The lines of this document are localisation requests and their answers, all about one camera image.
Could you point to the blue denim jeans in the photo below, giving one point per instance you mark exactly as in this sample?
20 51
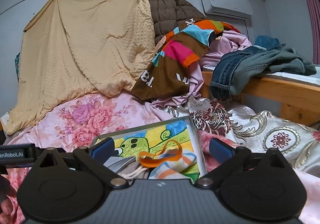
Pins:
220 82

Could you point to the white air conditioner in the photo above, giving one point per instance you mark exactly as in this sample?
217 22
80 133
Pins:
233 8

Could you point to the grey cloth garment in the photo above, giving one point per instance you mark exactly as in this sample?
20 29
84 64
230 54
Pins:
120 164

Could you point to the cartoon frog box tray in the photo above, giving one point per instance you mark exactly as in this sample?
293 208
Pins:
154 137

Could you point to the orange strap band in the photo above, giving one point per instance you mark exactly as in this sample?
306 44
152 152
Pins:
149 160

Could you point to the striped pastel cloth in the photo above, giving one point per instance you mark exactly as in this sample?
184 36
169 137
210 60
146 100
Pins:
170 170

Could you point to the brown colourful printed cloth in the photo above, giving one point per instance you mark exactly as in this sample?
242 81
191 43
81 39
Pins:
167 74

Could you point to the pink floral bed sheet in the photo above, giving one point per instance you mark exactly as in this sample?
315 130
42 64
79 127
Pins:
78 122

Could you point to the grey burlap drawstring pouch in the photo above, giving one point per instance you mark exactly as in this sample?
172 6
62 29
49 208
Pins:
133 171

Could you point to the yellow dotted blanket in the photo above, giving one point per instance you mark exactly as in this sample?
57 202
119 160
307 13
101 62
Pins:
76 47

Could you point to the wooden bed frame rail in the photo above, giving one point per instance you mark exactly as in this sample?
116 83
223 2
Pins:
299 102

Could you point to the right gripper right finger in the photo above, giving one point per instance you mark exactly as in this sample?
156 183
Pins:
230 160

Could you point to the pink curtain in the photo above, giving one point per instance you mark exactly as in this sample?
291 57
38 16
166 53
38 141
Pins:
313 8

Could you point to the person's hand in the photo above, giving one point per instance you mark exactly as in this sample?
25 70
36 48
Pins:
10 210

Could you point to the grey green garment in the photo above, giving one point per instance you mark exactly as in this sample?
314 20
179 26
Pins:
280 61

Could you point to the cream maroon ornate quilt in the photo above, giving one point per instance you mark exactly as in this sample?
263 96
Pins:
237 124

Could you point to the brown quilted jacket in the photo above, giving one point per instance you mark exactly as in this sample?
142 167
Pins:
168 14

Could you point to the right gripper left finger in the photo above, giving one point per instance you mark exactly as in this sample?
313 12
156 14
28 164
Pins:
91 160

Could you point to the lilac pink cloth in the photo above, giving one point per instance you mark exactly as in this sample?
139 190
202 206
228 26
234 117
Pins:
230 41

